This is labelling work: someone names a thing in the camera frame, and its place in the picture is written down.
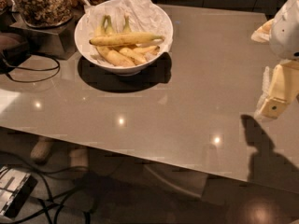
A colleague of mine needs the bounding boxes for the black cables on floor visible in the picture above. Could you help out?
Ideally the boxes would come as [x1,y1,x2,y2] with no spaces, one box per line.
[0,149,104,224]

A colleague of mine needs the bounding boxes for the beige shoe right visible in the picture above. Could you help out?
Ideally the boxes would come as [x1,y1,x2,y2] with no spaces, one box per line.
[69,147,89,178]

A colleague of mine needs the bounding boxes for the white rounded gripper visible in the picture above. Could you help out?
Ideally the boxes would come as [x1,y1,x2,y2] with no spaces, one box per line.
[251,0,299,119]

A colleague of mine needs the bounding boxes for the glass jar of nuts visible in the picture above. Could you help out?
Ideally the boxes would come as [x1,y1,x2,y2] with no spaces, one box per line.
[13,0,73,28]

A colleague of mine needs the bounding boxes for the dark round object left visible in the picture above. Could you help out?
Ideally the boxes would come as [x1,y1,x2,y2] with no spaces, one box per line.
[0,33,30,69]

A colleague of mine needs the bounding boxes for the yellow banana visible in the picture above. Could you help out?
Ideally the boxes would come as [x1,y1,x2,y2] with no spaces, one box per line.
[122,15,160,55]
[89,32,165,47]
[105,15,147,66]
[94,15,135,67]

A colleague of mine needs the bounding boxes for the beige shoe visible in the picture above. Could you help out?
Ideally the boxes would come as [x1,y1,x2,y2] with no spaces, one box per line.
[69,147,89,178]
[30,136,54,164]

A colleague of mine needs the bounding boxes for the dark wooden stand block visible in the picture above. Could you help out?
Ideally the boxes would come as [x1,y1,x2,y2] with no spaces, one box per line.
[10,14,79,60]

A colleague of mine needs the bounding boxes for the white ceramic bowl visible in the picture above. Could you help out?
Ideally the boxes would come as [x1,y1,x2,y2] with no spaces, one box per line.
[74,0,174,77]

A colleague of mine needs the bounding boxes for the white crumpled paper liner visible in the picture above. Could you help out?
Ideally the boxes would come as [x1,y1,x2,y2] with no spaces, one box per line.
[83,0,173,65]

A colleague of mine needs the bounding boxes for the beige shoe left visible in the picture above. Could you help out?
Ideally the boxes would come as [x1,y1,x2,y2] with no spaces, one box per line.
[30,136,54,164]

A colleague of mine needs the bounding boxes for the black cable on table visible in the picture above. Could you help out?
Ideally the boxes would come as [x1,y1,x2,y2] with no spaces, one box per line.
[0,51,61,84]

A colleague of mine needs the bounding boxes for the silver black device on floor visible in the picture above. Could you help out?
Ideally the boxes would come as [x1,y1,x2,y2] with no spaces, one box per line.
[0,166,37,220]

